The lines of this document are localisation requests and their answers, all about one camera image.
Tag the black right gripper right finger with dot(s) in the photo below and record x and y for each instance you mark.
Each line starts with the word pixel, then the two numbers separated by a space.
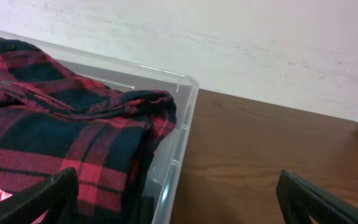
pixel 302 202

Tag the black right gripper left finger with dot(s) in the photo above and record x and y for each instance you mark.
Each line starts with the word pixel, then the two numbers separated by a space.
pixel 54 197

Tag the red plaid shirt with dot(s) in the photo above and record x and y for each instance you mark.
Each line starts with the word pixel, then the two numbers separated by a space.
pixel 52 118

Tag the clear plastic storage bin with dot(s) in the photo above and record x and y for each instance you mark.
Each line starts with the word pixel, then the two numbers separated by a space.
pixel 164 173

